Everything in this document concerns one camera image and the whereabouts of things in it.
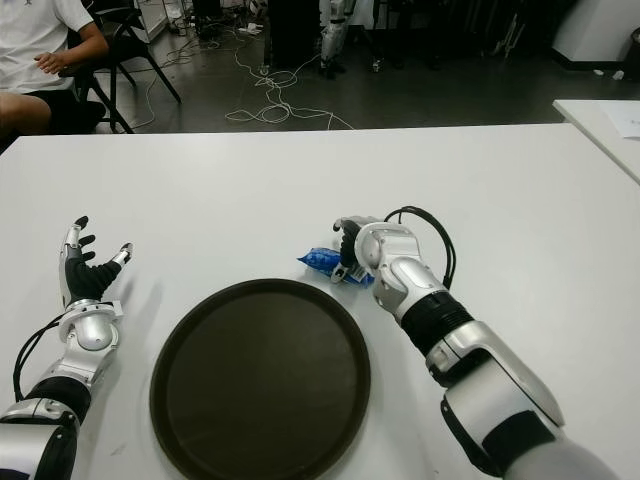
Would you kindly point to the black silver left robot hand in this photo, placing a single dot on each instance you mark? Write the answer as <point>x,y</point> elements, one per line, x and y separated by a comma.
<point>82,280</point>

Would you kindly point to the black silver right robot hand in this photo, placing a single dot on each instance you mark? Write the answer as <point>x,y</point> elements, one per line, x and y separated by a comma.
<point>348,250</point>

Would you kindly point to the blue Oreo snack pack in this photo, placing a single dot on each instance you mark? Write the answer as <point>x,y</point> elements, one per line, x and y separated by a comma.
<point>320,259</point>

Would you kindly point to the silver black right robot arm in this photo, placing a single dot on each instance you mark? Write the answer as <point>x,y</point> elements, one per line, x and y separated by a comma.
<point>415,285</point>

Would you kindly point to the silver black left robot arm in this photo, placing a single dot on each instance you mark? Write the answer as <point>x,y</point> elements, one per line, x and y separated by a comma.
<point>90,335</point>

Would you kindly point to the round dark brown tray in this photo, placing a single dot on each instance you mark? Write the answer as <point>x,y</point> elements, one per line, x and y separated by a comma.
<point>260,380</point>

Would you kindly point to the silver humanoid robot legs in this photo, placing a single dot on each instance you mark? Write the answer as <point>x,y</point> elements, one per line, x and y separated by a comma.
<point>331,35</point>

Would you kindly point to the black folding chair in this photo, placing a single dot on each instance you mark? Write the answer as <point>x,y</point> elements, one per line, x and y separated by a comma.
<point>120,37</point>

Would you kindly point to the seated person in white shirt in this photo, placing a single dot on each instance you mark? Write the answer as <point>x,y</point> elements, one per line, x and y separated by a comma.
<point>30,40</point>

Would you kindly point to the white side table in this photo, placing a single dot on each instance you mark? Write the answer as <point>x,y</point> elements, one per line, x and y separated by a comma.
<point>595,120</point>

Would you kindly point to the white paper sheet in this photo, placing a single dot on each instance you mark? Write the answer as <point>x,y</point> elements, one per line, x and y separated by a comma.
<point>625,120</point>

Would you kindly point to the white crumpled paper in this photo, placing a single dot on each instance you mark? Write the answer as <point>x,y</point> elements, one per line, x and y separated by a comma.
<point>618,75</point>

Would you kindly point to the white cabinet with black base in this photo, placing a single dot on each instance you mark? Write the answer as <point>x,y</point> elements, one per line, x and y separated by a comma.
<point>595,30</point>

